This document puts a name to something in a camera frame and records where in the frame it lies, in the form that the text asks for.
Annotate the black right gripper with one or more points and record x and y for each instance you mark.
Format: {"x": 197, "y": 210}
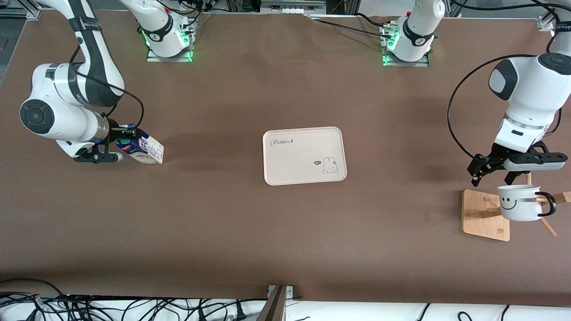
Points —
{"x": 114, "y": 131}

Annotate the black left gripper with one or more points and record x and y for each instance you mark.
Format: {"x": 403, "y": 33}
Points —
{"x": 485, "y": 163}

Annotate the blue white milk carton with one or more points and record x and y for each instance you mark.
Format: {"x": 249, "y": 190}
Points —
{"x": 149, "y": 149}

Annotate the white smiley face mug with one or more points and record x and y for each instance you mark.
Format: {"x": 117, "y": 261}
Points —
{"x": 517, "y": 207}

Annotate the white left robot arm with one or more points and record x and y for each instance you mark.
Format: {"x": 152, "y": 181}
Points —
{"x": 531, "y": 89}

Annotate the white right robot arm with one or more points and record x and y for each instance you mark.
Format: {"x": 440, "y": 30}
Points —
{"x": 58, "y": 116}

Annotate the white rabbit print tray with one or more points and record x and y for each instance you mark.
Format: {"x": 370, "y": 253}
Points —
{"x": 303, "y": 156}

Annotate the wooden mug stand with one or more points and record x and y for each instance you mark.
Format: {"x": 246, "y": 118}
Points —
{"x": 484, "y": 225}

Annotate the black power plug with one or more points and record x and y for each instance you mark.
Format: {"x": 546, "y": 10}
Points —
{"x": 240, "y": 312}

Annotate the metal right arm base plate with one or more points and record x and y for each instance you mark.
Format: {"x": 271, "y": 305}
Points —
{"x": 154, "y": 58}

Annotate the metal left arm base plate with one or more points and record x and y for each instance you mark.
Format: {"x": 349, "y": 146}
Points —
{"x": 419, "y": 63}

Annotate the aluminium frame profile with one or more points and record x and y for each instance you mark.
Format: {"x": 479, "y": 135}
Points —
{"x": 18, "y": 11}

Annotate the small aluminium corner bracket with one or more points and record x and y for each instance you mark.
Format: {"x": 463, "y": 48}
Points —
{"x": 545, "y": 23}

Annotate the grey metal rail box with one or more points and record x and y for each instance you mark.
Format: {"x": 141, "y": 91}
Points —
{"x": 292, "y": 5}

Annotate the dark metal beam with bracket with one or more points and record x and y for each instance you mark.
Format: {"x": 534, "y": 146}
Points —
{"x": 274, "y": 307}

